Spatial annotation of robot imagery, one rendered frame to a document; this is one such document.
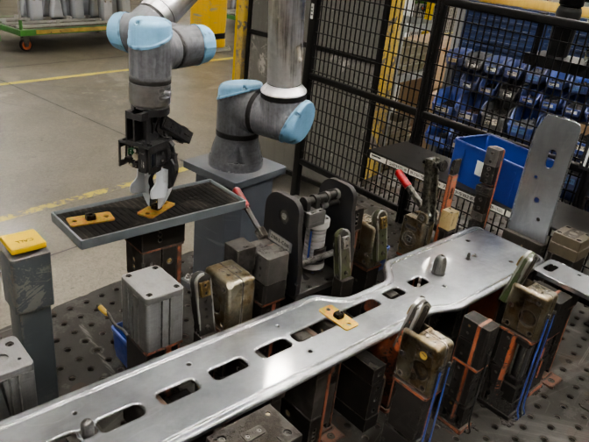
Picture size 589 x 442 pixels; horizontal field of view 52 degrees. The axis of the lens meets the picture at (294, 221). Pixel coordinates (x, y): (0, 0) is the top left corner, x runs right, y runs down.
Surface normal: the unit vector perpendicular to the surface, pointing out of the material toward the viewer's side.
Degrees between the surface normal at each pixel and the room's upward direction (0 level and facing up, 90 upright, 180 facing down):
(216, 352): 0
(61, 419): 0
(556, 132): 90
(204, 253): 90
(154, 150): 90
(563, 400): 0
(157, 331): 90
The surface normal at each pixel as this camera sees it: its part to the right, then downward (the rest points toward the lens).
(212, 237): -0.64, 0.28
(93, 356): 0.10, -0.90
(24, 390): 0.66, 0.39
